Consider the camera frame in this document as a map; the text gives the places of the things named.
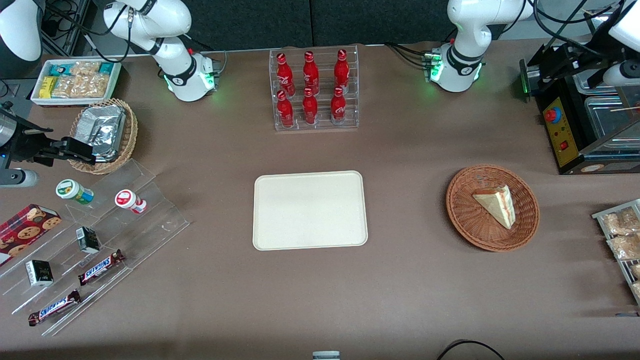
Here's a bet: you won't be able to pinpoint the triangular sandwich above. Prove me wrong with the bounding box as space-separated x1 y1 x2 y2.
472 184 516 230

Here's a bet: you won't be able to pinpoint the black floor cable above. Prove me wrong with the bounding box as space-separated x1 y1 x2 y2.
436 339 506 360

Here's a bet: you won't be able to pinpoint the green white lidded cup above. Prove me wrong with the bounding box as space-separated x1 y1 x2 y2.
55 178 95 206

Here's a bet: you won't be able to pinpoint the clear rice cracker packet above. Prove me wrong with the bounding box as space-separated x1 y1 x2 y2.
52 75 76 99
70 60 101 77
72 73 111 99

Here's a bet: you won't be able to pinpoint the black overhead cable bundle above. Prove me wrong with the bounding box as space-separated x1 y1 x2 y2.
531 0 626 48

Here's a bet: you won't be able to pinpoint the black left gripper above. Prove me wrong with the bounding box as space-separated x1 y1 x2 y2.
537 43 621 86

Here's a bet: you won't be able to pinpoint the red plaid cookie box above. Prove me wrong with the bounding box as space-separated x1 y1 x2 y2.
0 203 62 267

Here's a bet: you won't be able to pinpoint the silver foil packet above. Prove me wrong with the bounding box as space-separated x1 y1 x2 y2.
73 104 127 163

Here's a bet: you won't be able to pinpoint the light wicker basket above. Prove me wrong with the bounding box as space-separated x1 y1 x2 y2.
68 98 139 175

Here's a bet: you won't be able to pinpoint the tray of packaged snacks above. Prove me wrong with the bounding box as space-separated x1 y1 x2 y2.
591 198 640 306

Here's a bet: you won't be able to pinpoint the clear acrylic bottle rack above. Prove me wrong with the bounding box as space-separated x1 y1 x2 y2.
268 44 360 132

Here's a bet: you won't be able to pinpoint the black arm base cables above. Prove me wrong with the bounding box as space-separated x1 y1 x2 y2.
384 36 458 69

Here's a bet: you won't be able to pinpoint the clear acrylic step stand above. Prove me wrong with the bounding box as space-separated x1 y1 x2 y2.
0 159 191 337

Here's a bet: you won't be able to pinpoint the cream plastic serving tray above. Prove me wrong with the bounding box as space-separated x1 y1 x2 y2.
252 170 369 252

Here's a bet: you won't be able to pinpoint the grey cylindrical mount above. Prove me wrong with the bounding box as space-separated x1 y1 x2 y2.
0 168 39 189

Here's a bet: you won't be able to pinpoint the yellow snack packet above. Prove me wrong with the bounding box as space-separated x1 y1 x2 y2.
38 75 59 100

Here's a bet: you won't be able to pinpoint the brown round wicker basket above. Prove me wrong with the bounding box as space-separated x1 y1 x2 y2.
445 164 541 253

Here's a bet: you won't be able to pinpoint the black cables behind table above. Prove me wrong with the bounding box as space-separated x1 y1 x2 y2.
41 0 132 64

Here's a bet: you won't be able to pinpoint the red white lidded cup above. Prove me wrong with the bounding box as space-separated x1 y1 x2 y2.
114 189 148 215

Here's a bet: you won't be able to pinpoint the steel food pan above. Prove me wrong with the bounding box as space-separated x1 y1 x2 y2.
584 95 640 142
571 69 617 97

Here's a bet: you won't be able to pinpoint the white rectangular snack tray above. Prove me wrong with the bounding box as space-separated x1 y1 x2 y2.
30 59 122 109

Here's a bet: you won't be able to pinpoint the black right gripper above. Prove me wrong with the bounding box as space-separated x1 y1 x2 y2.
0 102 96 167

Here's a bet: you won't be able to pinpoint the small black white carton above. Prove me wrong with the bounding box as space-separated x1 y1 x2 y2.
24 259 54 288

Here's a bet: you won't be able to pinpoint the brown snickers bar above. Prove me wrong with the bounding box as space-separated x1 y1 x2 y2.
77 249 126 287
27 289 82 327

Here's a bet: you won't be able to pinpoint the black hot food display case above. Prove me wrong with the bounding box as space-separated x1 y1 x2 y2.
519 7 640 176

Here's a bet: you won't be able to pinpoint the red cola bottle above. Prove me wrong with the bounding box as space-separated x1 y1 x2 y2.
330 86 347 125
276 90 295 129
302 87 319 126
302 50 320 95
276 52 296 97
333 48 350 94

